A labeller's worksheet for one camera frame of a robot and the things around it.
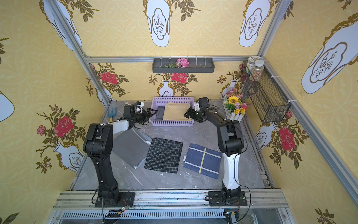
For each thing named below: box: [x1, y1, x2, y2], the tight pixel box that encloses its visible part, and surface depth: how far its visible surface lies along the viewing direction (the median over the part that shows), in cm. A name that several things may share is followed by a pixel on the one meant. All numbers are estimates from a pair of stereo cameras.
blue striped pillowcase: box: [183, 143, 222, 180], surface depth 89 cm
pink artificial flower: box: [175, 57, 190, 68], surface depth 90 cm
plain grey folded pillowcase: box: [112, 127, 152, 169], surface depth 94 cm
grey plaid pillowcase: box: [155, 105, 166, 121], surface depth 114 cm
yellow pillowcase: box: [162, 102, 191, 121], surface depth 115 cm
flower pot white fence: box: [223, 87, 248, 123], surface depth 97 cm
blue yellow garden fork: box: [107, 106, 118, 123], surface depth 115 cm
